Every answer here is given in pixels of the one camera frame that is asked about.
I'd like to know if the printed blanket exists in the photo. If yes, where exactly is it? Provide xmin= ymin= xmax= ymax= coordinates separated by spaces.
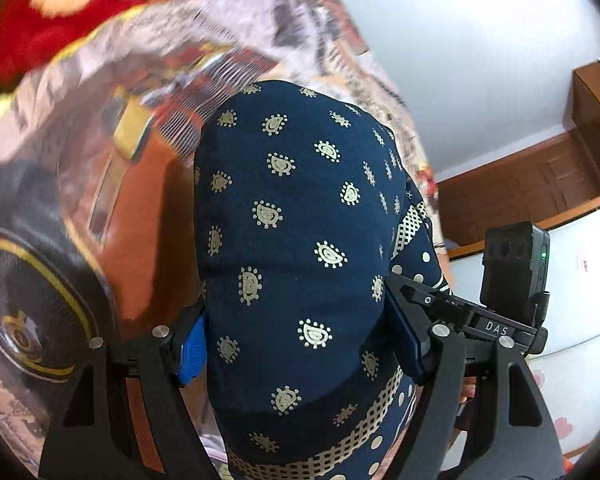
xmin=0 ymin=0 xmax=451 ymax=480

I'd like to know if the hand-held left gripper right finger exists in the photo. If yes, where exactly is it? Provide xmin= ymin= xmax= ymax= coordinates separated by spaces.
xmin=383 ymin=284 xmax=566 ymax=480

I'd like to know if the navy patterned garment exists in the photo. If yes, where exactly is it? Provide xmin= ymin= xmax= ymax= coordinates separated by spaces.
xmin=192 ymin=80 xmax=456 ymax=480

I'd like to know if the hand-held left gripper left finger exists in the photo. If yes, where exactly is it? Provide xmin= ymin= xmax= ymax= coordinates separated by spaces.
xmin=37 ymin=305 xmax=210 ymax=480

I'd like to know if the red plush toy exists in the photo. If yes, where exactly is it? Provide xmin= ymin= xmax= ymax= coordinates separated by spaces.
xmin=0 ymin=0 xmax=153 ymax=86

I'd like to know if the wooden wardrobe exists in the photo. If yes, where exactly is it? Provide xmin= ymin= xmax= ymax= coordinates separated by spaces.
xmin=437 ymin=60 xmax=600 ymax=261

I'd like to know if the white refrigerator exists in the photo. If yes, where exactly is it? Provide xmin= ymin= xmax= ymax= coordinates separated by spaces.
xmin=450 ymin=205 xmax=600 ymax=461

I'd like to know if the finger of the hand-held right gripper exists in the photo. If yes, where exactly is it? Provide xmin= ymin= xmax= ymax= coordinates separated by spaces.
xmin=391 ymin=273 xmax=476 ymax=333

